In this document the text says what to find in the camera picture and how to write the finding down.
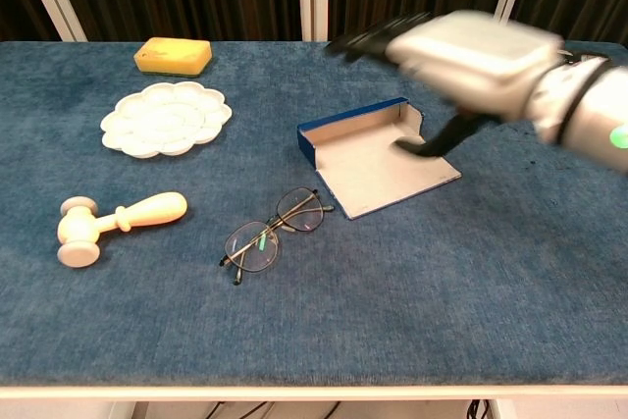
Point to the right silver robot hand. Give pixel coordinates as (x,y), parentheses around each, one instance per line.
(481,61)

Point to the blue glasses packet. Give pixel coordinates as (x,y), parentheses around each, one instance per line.
(373,173)

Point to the thin-framed eyeglasses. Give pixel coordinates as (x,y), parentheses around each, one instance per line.
(278,223)

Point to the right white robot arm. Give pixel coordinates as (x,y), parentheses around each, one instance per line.
(589,110)

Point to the blue felt-covered table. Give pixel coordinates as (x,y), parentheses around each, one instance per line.
(392,301)

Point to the yellow sponge block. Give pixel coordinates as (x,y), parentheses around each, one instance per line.
(172,57)

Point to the white flower-shaped paint palette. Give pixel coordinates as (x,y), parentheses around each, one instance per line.
(164,120)

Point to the cream wooden mallet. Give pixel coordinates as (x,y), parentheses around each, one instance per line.
(147,212)

